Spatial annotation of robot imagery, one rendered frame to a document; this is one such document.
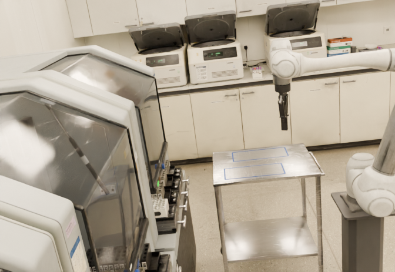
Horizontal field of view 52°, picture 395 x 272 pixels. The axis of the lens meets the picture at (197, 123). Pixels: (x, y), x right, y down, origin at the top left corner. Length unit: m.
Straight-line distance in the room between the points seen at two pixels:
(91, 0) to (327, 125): 2.80
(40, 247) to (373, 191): 1.48
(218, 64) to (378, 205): 2.60
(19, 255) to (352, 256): 1.87
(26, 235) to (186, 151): 3.63
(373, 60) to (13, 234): 1.61
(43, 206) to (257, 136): 3.59
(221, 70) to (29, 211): 3.40
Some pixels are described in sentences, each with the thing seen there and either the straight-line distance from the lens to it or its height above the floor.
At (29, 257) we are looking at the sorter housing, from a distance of 0.87.
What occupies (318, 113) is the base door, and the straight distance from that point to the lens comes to 4.45.
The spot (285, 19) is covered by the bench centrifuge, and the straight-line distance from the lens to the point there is 4.54.
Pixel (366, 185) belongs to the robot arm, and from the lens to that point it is 2.01.
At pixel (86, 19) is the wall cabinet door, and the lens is 4.58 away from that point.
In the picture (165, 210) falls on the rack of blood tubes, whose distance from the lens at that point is 2.06.
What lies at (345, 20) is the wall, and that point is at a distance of 4.99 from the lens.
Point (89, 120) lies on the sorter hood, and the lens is 1.54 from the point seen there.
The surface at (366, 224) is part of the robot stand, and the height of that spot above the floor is 0.62.
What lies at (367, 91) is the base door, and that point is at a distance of 4.54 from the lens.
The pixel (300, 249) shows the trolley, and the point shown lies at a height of 0.28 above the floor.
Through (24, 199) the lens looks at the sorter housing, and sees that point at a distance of 1.01.
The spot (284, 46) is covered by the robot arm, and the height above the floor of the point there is 1.57.
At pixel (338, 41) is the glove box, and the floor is 1.11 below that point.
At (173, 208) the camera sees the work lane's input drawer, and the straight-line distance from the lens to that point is 2.13.
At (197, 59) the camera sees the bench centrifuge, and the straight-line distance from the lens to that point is 4.19.
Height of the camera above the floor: 1.89
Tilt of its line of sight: 19 degrees down
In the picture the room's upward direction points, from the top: 8 degrees counter-clockwise
